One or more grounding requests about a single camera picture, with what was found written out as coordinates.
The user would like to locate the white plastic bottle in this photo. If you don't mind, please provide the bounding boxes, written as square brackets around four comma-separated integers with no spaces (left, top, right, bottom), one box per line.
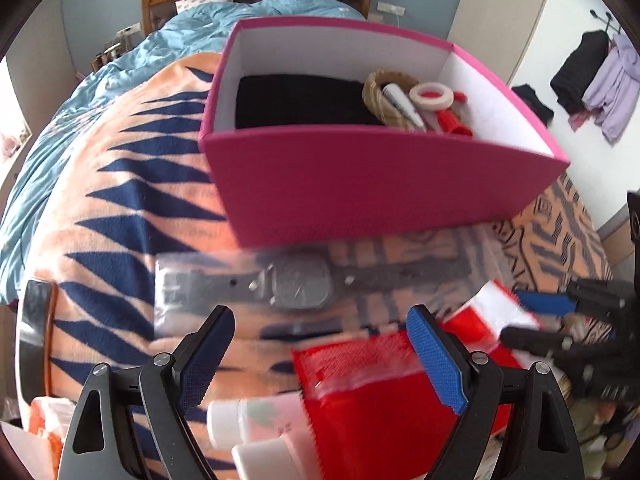
[232,438,321,480]

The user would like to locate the orange navy patterned blanket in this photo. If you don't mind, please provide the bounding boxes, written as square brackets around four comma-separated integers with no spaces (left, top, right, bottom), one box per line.
[13,52,616,480]

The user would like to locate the black cloth in box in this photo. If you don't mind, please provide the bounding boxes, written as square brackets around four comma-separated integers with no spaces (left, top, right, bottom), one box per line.
[235,74,383,129]

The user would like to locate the grey white pen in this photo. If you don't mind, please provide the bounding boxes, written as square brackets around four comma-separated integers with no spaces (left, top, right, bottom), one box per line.
[382,84,426,131]

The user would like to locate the light blue floral duvet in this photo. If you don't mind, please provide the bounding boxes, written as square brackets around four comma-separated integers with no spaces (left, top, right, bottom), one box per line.
[1,0,364,304]

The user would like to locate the woven rattan ring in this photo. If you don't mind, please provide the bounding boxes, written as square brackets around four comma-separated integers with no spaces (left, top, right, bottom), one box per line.
[361,69,421,132]

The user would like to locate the white pink lotion bottle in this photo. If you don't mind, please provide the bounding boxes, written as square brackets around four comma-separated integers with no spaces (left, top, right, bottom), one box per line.
[206,392,309,451]

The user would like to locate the red plastic toy pieces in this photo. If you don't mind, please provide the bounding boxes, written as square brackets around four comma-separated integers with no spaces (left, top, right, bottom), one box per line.
[435,91,473,138]

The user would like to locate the lilac hanging hoodie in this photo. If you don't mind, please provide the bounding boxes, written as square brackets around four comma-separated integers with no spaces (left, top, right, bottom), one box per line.
[582,34,640,144]

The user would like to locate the white wall socket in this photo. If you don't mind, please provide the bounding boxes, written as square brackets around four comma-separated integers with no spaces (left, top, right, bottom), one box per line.
[376,1,406,16]

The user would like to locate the red item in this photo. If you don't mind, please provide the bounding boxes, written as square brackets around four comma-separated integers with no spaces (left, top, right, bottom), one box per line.
[293,281,541,479]

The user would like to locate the black hanging jacket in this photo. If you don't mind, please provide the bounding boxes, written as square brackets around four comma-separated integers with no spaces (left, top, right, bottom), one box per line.
[550,30,610,116]

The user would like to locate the black wall coat hook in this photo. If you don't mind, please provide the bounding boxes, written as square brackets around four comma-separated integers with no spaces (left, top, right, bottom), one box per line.
[590,9,622,34]

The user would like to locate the white tape roll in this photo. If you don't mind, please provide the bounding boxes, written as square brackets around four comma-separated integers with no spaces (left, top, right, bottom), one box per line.
[409,82,454,112]

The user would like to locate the nightstand clutter left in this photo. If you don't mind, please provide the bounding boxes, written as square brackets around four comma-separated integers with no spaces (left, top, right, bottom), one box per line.
[90,23,144,73]

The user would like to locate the black phone on bed edge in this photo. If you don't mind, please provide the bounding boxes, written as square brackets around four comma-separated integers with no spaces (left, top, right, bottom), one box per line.
[15,278,56,406]

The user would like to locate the wristwatch in clear bag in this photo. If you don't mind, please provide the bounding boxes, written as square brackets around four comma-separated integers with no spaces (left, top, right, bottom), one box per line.
[154,247,471,338]

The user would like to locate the orange white tissue pack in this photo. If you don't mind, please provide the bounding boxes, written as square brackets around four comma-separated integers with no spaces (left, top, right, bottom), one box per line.
[28,396,76,479]

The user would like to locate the pink cardboard storage box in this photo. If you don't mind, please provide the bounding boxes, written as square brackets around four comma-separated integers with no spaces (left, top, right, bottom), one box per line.
[198,15,570,247]

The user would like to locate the dark clothes pile on floor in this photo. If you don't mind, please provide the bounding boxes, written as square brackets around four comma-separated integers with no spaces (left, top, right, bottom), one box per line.
[511,84,554,127]

